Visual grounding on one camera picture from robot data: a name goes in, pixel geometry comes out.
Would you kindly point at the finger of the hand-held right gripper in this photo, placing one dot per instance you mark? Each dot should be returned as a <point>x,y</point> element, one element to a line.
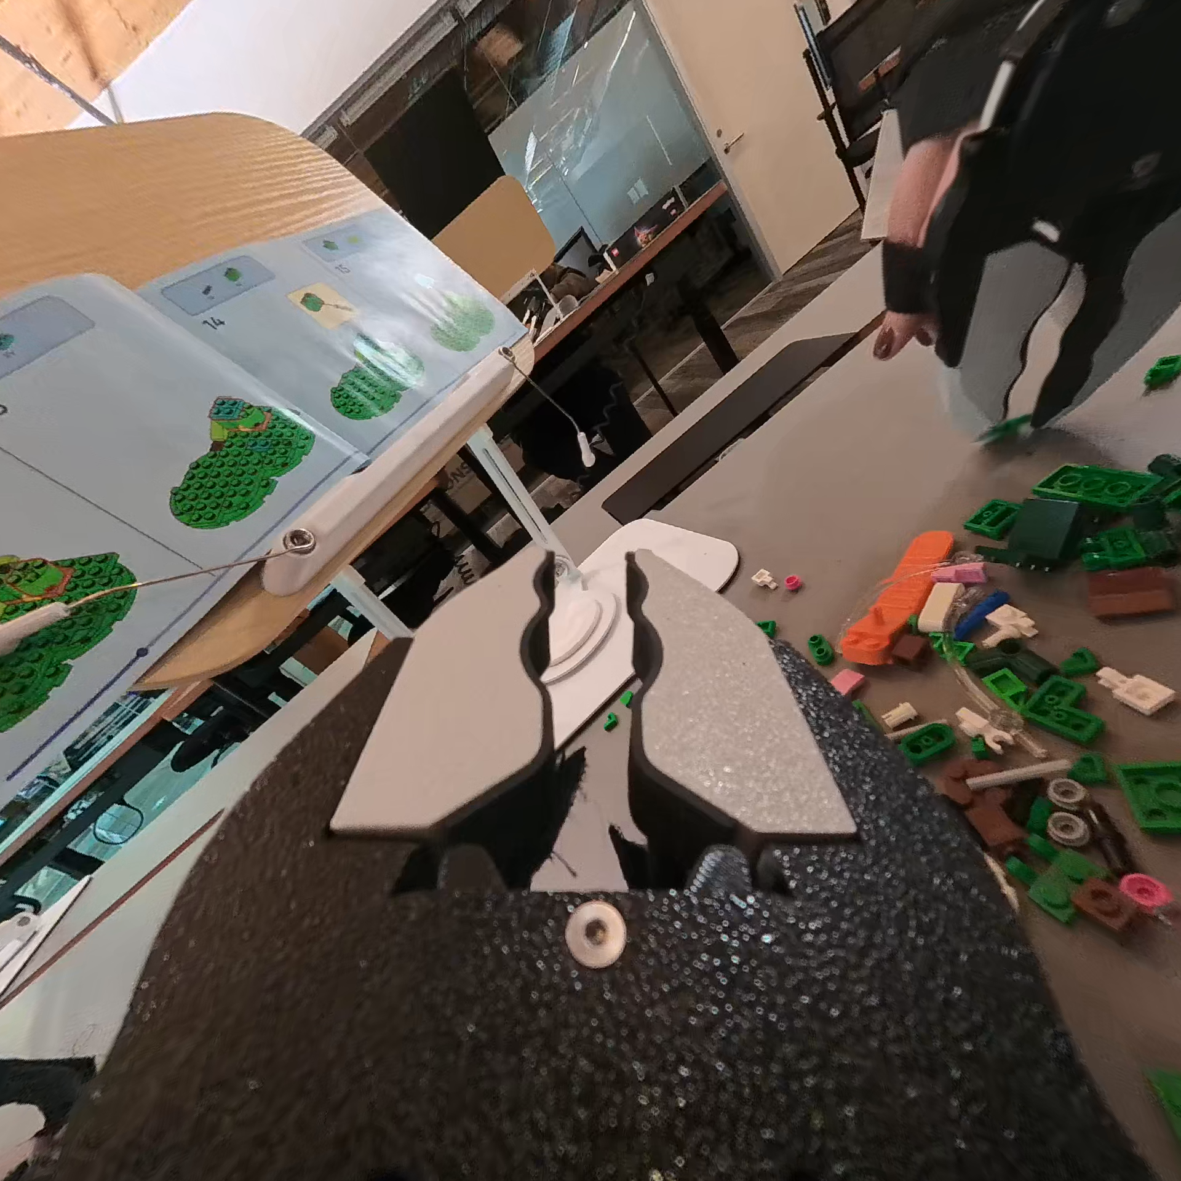
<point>1006,313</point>
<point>1117,303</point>

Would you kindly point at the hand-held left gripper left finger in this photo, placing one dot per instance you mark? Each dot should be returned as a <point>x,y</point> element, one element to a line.
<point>443,720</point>

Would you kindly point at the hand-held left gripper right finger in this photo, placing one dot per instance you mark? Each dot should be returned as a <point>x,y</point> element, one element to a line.
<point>739,728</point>

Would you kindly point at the person's right forearm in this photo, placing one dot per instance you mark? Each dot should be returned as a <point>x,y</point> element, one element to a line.
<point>951,64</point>

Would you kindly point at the pile of green lego bricks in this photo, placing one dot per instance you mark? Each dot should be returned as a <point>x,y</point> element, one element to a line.
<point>1070,714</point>

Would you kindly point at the green flat lego plate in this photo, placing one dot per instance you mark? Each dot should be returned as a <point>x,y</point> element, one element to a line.
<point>1167,1094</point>

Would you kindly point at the person's right hand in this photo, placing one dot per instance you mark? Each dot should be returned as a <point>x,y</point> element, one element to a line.
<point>913,194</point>

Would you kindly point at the white stand base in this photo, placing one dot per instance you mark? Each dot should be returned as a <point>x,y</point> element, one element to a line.
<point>682,554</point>

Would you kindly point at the orange brick separator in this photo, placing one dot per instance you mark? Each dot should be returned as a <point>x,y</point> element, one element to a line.
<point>890,617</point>

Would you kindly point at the black chair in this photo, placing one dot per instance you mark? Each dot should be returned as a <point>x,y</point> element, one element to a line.
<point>858,55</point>

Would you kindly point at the white door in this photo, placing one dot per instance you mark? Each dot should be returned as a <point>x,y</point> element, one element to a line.
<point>757,91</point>

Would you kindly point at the dark office desk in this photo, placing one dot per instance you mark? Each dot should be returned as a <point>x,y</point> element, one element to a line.
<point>637,263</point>

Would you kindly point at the open instruction booklet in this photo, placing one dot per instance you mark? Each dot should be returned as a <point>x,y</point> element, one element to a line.
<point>138,414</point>

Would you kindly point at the wooden board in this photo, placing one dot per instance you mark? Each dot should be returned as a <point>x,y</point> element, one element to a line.
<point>138,184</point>

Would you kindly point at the white book stand frame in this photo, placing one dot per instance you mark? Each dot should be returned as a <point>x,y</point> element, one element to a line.
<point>387,479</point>

